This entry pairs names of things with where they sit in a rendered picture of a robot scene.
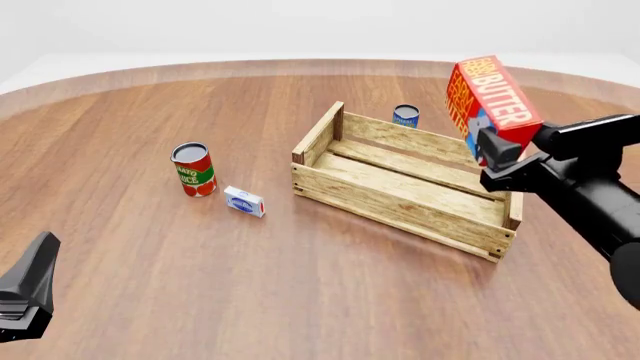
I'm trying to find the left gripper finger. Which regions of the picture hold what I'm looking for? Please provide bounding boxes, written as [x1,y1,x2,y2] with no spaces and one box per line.
[0,231,62,313]

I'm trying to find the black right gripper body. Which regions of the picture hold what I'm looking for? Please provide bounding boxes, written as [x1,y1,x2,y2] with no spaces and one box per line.
[478,151,576,195]

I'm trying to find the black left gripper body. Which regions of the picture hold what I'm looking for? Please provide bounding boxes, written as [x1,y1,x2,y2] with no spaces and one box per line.
[0,290,54,345]

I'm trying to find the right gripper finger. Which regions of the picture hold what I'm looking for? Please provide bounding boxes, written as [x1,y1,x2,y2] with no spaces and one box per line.
[531,113,640,161]
[476,126,524,173]

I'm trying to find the red butter box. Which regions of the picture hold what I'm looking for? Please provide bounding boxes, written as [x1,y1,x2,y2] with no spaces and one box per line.
[444,54,545,168]

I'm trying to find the wooden slat tray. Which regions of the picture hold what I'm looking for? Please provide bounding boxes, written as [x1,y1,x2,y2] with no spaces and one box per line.
[291,99,525,264]

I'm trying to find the blue printed can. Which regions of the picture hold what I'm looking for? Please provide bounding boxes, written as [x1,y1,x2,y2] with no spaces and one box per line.
[392,103,421,130]

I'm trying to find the red tomato sauce can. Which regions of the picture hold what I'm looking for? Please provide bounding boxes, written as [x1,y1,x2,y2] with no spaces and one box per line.
[170,141,219,198]

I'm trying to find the small white printed box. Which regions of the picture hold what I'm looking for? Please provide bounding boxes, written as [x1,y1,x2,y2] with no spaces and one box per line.
[223,185,267,219]

